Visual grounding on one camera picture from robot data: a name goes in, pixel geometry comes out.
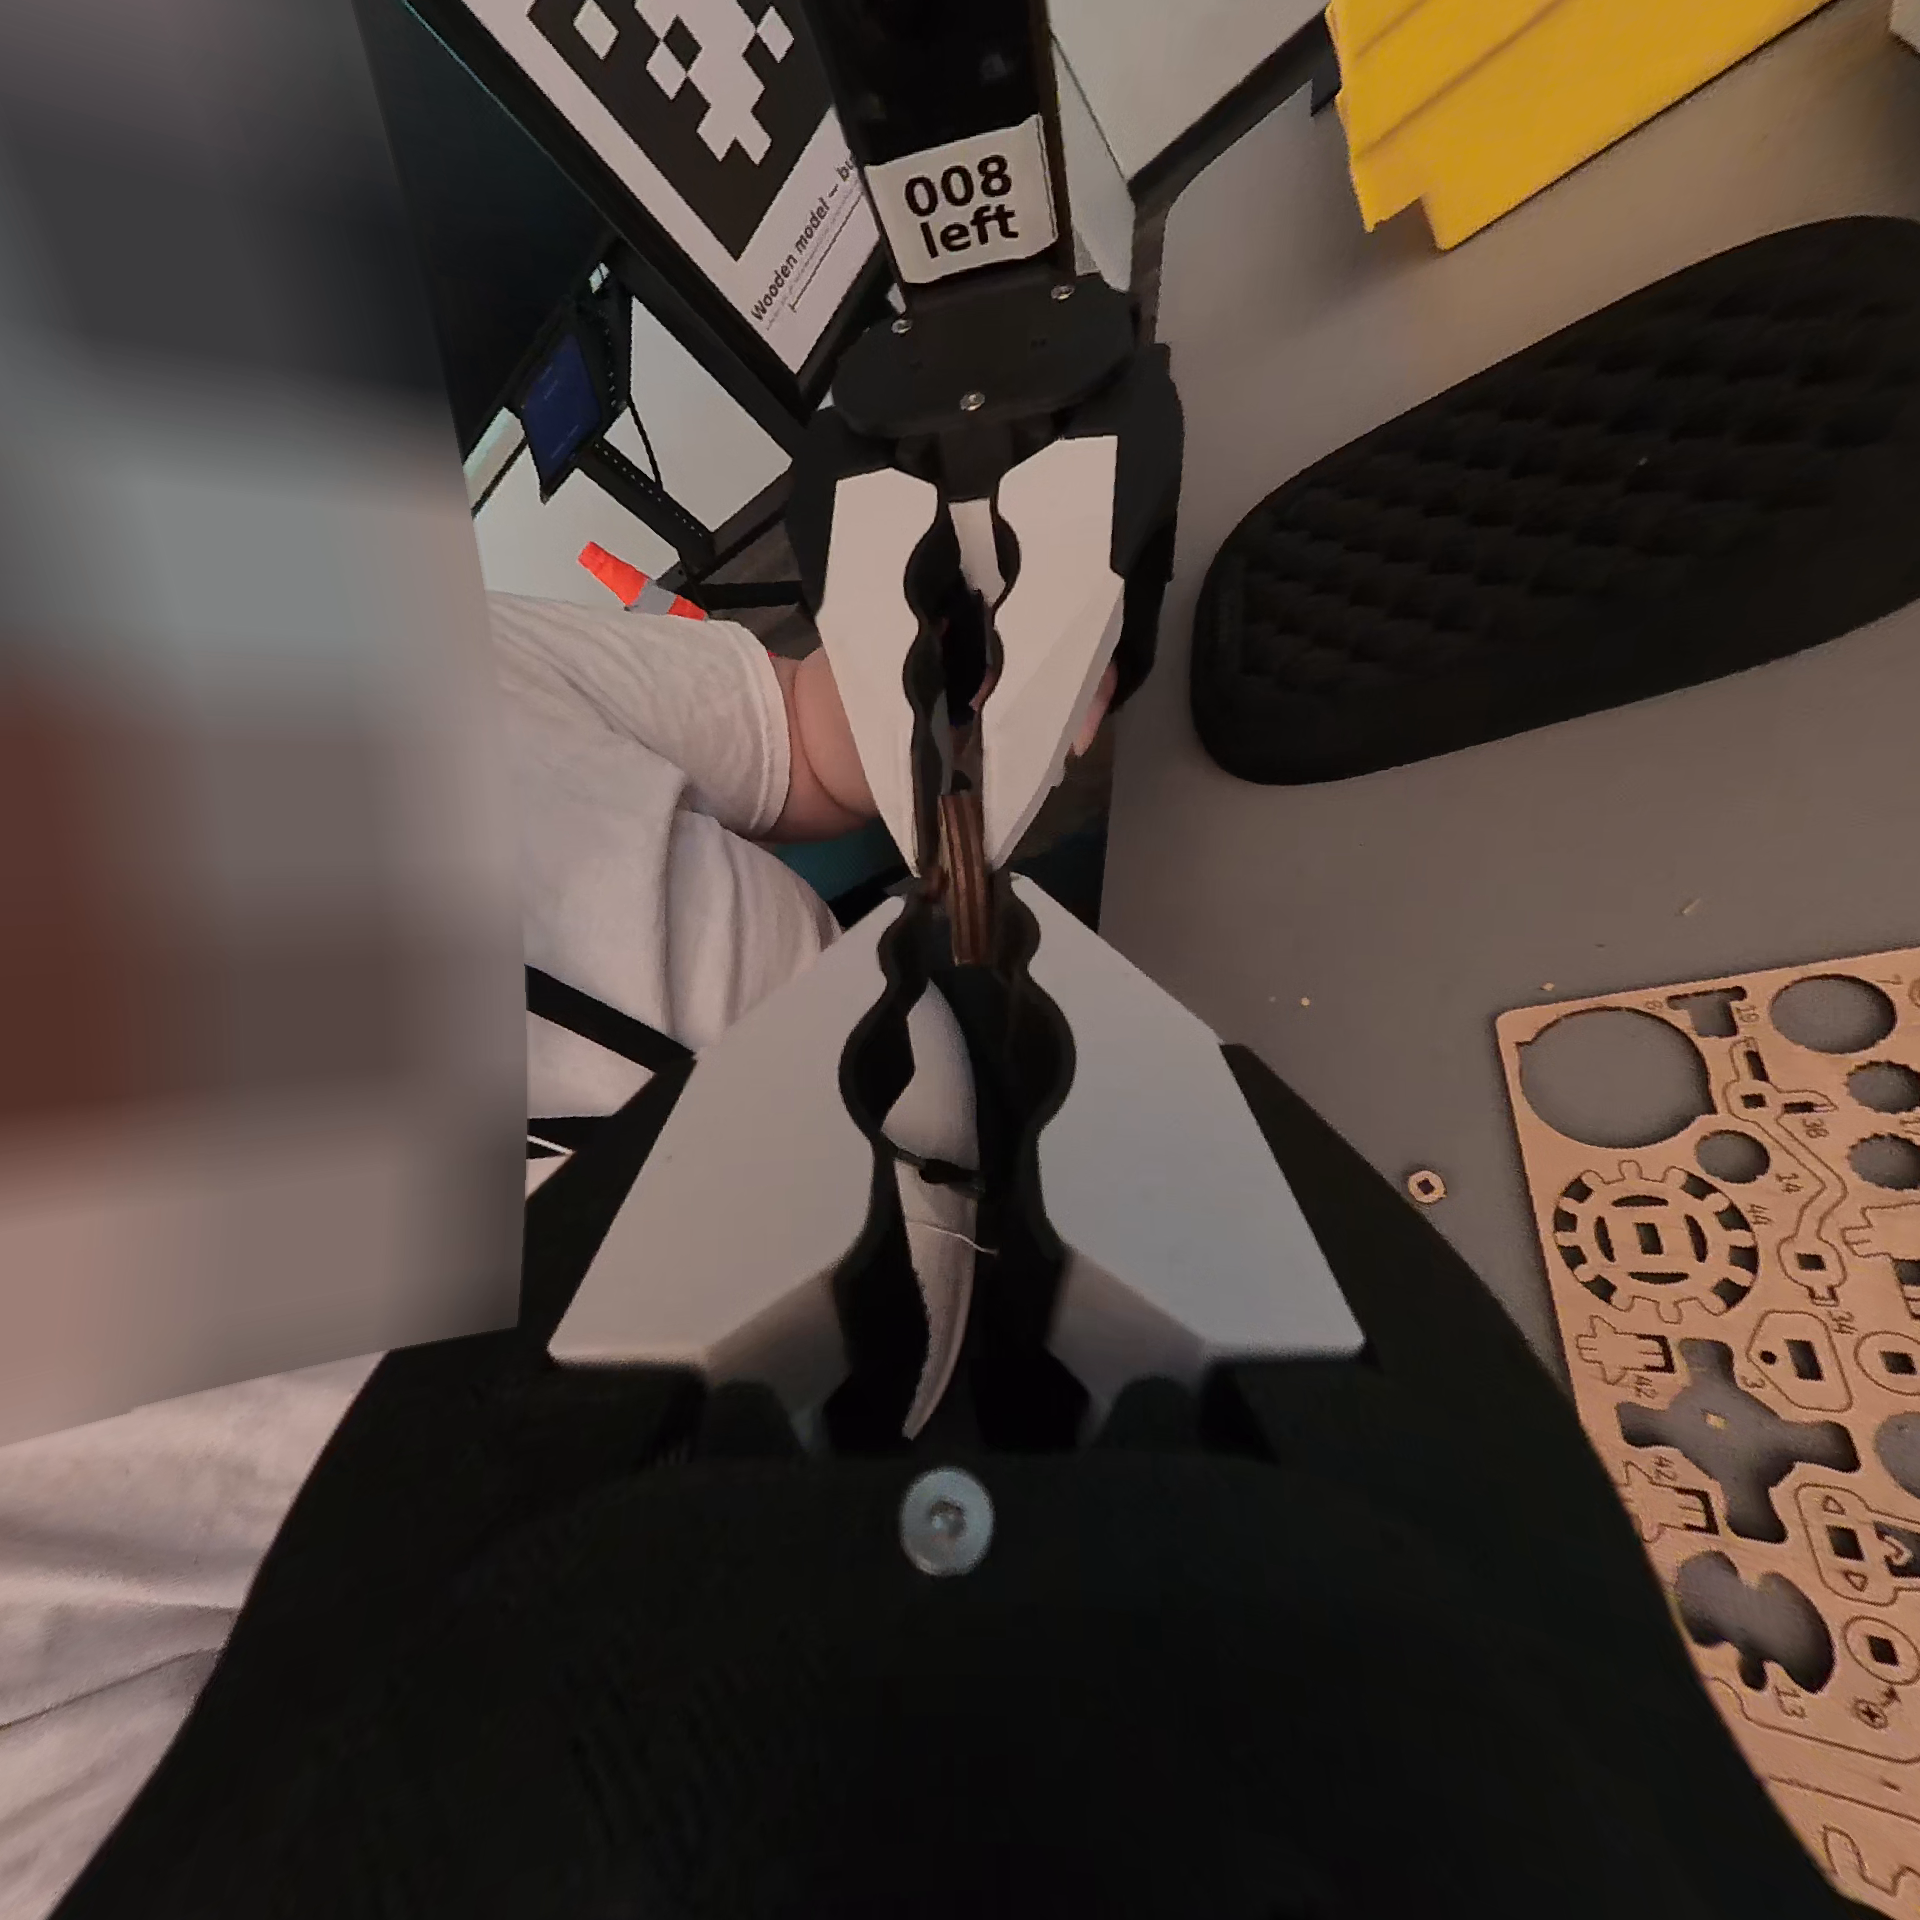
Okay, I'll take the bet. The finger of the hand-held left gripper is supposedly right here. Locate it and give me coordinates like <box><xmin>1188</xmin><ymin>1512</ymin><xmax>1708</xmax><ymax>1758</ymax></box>
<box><xmin>958</xmin><ymin>432</ymin><xmax>1134</xmax><ymax>875</ymax></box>
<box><xmin>814</xmin><ymin>464</ymin><xmax>945</xmax><ymax>875</ymax></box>

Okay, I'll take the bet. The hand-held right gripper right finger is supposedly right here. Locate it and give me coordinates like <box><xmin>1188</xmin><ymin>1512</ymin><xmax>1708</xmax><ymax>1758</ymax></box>
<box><xmin>976</xmin><ymin>879</ymin><xmax>1369</xmax><ymax>1442</ymax></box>

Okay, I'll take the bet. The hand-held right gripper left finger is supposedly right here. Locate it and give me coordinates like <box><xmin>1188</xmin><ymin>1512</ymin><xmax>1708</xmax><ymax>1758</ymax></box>
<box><xmin>544</xmin><ymin>884</ymin><xmax>935</xmax><ymax>1444</ymax></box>

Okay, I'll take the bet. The round wooden model part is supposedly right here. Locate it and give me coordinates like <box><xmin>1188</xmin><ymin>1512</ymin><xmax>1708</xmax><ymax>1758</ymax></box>
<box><xmin>935</xmin><ymin>792</ymin><xmax>995</xmax><ymax>964</ymax></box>

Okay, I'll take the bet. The person's left forearm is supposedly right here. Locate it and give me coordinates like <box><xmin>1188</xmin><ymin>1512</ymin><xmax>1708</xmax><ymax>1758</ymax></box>
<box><xmin>768</xmin><ymin>648</ymin><xmax>889</xmax><ymax>841</ymax></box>

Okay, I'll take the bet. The wooden model parts sheet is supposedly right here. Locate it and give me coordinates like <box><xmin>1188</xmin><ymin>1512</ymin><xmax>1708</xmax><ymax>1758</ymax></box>
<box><xmin>1491</xmin><ymin>944</ymin><xmax>1920</xmax><ymax>1920</ymax></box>

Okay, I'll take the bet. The orange reflective strip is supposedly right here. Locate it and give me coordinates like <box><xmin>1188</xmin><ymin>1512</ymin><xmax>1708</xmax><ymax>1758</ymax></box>
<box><xmin>576</xmin><ymin>539</ymin><xmax>711</xmax><ymax>627</ymax></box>

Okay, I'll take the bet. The person in white shirt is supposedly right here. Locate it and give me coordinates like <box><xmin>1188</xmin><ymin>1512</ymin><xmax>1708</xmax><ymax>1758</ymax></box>
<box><xmin>0</xmin><ymin>591</ymin><xmax>846</xmax><ymax>1920</ymax></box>

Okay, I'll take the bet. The white sign with black marker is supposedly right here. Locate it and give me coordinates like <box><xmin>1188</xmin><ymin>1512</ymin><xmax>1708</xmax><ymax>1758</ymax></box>
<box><xmin>401</xmin><ymin>0</ymin><xmax>905</xmax><ymax>380</ymax></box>

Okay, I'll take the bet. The small blue screen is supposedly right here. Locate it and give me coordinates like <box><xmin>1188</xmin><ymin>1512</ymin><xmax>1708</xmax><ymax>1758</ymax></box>
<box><xmin>508</xmin><ymin>298</ymin><xmax>635</xmax><ymax>502</ymax></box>

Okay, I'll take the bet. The black foam pad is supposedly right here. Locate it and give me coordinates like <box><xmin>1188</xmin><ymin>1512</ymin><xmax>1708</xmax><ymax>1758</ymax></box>
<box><xmin>1188</xmin><ymin>216</ymin><xmax>1920</xmax><ymax>790</ymax></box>

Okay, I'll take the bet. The stack of yellow plastic bins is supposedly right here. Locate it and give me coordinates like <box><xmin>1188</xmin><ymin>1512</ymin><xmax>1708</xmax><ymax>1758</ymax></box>
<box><xmin>1323</xmin><ymin>0</ymin><xmax>1845</xmax><ymax>254</ymax></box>

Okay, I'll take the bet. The black metal rack frame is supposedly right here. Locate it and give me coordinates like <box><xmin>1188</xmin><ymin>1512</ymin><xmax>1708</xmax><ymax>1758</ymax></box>
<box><xmin>566</xmin><ymin>267</ymin><xmax>805</xmax><ymax>608</ymax></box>

